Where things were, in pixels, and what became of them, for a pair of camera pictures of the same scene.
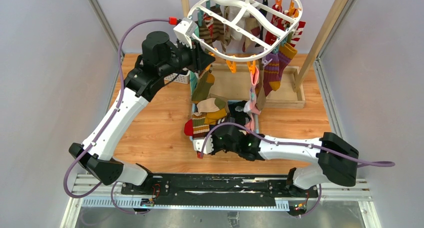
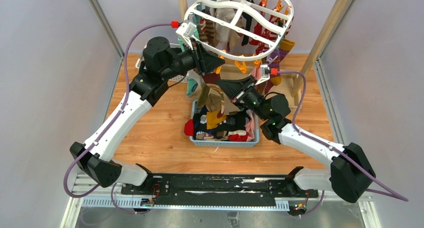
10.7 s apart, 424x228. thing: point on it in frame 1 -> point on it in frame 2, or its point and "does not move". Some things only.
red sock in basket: [188, 127] does not move
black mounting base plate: [167, 189] does not move
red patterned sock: [282, 23] -> [260, 29]
